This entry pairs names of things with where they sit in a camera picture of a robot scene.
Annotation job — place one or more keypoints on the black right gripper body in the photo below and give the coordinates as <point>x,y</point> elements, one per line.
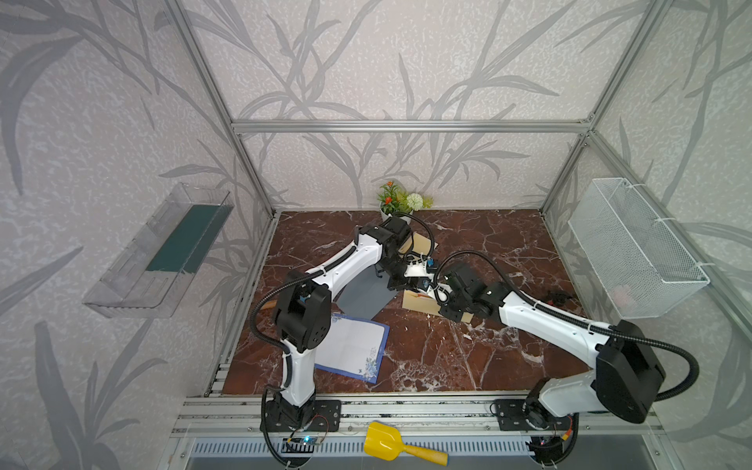
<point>453,306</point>

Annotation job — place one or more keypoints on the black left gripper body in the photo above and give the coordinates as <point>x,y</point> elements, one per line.
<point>395,269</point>

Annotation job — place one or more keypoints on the cream yellow envelope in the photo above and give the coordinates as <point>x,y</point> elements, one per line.
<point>420,303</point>
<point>418,244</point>

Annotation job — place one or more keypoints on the grey-blue paper envelope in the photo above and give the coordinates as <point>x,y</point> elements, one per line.
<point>367,294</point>

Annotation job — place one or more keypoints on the blue floral letter paper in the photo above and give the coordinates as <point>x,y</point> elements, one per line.
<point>353,348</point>

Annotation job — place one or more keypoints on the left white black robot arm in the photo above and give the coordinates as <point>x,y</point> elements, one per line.
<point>296,316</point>

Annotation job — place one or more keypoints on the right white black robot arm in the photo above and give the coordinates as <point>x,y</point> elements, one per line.
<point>628,372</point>

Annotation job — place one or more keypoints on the artificial flower plant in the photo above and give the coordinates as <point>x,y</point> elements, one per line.
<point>392,198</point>

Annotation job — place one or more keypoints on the yellow plastic scoop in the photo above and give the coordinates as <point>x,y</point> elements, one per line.
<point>385,442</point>

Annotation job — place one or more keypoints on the green circuit board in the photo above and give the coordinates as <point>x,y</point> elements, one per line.
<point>305,444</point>

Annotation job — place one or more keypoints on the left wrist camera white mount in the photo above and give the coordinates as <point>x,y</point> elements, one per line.
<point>418,269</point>

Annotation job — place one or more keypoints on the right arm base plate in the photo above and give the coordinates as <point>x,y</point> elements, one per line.
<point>517,415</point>

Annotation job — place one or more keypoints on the white wire mesh basket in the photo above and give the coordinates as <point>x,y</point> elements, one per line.
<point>643,267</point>

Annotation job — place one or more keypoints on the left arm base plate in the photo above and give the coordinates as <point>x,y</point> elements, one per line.
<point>318,415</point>

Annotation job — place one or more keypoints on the clear acrylic wall shelf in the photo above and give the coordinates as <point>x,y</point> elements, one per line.
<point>155,270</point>

